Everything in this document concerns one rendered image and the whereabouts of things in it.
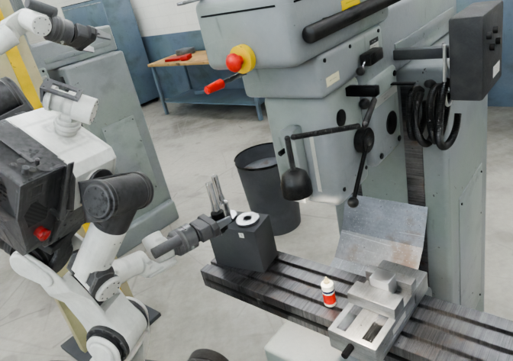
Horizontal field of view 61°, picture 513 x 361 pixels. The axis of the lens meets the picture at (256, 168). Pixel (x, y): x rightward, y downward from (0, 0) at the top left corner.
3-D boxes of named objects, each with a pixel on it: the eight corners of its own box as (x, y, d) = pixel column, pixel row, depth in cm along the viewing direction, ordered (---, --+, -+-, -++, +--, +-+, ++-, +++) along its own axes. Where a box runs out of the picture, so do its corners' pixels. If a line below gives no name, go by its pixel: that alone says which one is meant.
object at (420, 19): (367, 96, 116) (359, 20, 108) (298, 95, 131) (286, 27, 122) (459, 27, 169) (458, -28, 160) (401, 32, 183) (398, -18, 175)
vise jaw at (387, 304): (395, 320, 121) (394, 310, 119) (348, 302, 131) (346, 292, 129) (404, 307, 125) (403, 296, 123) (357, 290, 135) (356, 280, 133)
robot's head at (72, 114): (85, 136, 106) (91, 107, 101) (43, 124, 104) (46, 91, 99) (94, 124, 112) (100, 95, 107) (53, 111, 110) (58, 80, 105)
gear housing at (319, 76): (324, 101, 98) (318, 56, 94) (243, 98, 113) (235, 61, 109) (386, 59, 120) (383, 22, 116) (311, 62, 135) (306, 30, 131)
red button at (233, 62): (239, 73, 91) (235, 54, 89) (225, 73, 93) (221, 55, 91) (249, 69, 93) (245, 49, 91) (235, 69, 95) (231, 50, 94)
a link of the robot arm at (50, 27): (62, 46, 146) (27, 37, 137) (46, 38, 152) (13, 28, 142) (71, 13, 144) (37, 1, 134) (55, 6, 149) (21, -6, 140)
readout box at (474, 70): (487, 101, 108) (488, 14, 99) (449, 101, 114) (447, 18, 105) (506, 77, 121) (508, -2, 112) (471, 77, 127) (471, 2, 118)
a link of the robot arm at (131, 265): (142, 282, 131) (88, 310, 115) (120, 260, 135) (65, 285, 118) (153, 256, 126) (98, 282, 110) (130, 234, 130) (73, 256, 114)
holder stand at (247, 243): (264, 273, 163) (253, 229, 154) (216, 264, 174) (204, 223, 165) (278, 253, 172) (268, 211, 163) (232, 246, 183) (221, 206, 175)
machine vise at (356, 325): (378, 369, 117) (374, 340, 112) (330, 346, 126) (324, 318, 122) (428, 288, 139) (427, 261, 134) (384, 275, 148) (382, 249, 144)
